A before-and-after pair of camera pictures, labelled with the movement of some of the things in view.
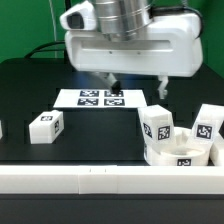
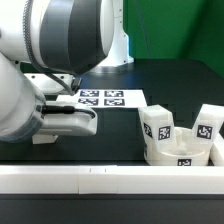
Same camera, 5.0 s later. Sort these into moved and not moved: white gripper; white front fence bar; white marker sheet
Moved: white gripper
Not moved: white marker sheet; white front fence bar
